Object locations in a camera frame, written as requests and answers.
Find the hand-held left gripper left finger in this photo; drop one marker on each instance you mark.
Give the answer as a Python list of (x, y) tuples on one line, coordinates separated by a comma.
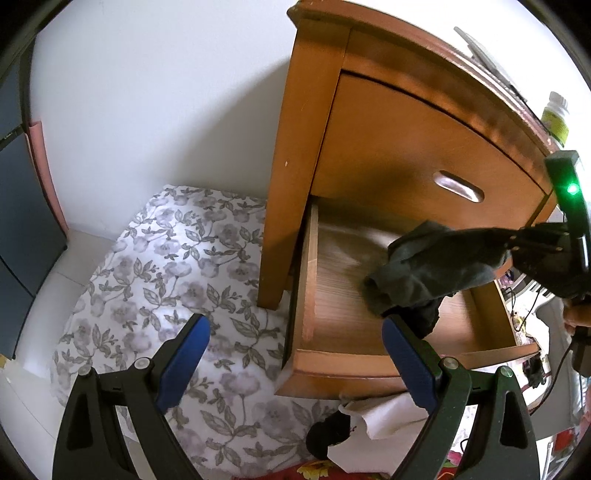
[(182, 364)]

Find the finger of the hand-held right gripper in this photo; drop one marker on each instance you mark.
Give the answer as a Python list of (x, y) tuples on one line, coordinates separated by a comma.
[(531, 235)]

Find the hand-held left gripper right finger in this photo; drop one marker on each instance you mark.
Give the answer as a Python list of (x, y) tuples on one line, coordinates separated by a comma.
[(411, 364)]

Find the white garment with black print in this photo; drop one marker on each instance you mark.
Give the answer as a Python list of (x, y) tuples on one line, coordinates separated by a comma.
[(388, 415)]

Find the wooden drawer holding clothes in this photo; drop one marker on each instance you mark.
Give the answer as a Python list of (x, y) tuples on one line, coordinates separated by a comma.
[(337, 300)]

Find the dark grey garment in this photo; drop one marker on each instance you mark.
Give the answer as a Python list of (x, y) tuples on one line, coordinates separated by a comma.
[(429, 267)]

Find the black sock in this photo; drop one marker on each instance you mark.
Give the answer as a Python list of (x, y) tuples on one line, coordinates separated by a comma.
[(330, 434)]

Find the person's right hand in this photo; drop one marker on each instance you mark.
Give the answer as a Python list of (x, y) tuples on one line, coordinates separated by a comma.
[(579, 318)]

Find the grey floral bed sheet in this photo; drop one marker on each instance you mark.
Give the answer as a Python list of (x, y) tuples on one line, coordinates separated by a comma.
[(161, 277)]

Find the green label bottle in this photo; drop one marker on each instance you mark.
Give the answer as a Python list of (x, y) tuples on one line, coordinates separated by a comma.
[(556, 120)]

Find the red floral blanket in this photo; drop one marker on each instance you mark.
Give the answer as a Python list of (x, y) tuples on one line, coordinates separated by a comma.
[(323, 473)]

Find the plain wooden drawer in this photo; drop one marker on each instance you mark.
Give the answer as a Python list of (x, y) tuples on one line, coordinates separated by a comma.
[(392, 152)]

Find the grey flat card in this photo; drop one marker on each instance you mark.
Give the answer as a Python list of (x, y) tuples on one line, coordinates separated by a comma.
[(489, 60)]

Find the dark blue cabinet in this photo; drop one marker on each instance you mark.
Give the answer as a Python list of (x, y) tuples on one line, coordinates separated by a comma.
[(23, 207)]

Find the pink board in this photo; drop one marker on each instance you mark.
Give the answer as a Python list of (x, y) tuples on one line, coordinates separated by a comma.
[(46, 175)]

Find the wooden nightstand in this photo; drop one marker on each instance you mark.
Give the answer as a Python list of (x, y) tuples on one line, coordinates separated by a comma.
[(295, 138)]

